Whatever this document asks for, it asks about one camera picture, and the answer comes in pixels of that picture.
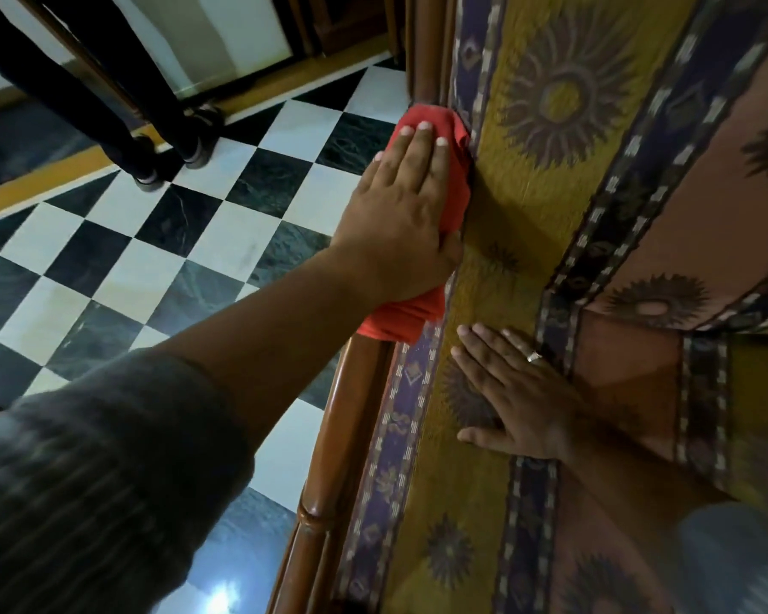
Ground grey knitted right sleeve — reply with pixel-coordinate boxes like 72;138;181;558
669;500;768;614

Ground grey knitted left sleeve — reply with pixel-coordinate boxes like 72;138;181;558
0;347;257;614

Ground grey knitted sleeve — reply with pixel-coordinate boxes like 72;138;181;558
0;347;257;614
669;500;768;614

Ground red cleaning cloth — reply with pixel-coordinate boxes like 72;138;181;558
357;103;474;345

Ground dark wooden cabinet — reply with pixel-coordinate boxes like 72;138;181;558
282;0;413;58

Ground white door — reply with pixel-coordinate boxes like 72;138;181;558
105;0;295;99

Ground person's right forearm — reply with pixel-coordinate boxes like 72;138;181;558
553;403;733;573

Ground sun patterned sofa seat cushion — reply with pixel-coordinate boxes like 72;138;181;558
332;275;768;614

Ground person's left forearm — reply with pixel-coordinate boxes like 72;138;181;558
157;246;388;448

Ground person's left hand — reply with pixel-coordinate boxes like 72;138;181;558
328;122;465;306

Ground brown wooden stick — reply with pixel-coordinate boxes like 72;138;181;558
12;0;147;121

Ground sun patterned sofa back cushion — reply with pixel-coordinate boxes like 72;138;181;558
445;0;768;336

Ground person's right hand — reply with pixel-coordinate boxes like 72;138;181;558
449;322;591;464

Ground brown wooden sofa frame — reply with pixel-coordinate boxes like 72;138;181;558
268;0;462;614

